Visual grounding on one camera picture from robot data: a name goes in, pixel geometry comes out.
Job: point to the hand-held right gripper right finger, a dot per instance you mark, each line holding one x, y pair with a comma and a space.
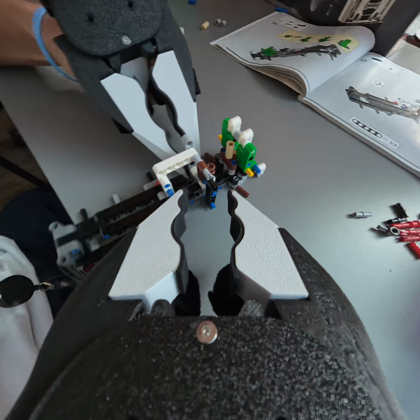
265, 259

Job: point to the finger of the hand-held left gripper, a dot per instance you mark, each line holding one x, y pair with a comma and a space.
179, 88
131, 101

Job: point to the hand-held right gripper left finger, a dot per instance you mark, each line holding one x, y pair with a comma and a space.
154, 256

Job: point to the lego technic model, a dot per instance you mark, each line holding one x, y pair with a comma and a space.
242, 152

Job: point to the person's left forearm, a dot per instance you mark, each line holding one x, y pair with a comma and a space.
18, 32

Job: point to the tan lego pin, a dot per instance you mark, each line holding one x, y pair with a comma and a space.
204, 25

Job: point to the grey lego connector piece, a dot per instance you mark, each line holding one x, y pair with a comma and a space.
221, 22

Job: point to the light grey lego pin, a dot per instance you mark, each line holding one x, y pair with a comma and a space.
361, 215

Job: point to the small black lego piece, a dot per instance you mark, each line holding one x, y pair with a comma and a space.
399, 210

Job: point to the pile of red lego pins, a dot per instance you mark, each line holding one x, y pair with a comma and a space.
407, 228

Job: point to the open lego instruction booklet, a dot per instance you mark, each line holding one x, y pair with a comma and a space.
338, 65

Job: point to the blue wristband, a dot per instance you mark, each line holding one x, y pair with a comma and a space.
40, 36

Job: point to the person's dark pants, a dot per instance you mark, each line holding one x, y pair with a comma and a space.
26, 213

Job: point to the black round key tag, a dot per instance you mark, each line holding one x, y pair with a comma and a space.
14, 291

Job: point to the person's white shirt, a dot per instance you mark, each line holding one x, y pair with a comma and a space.
19, 344

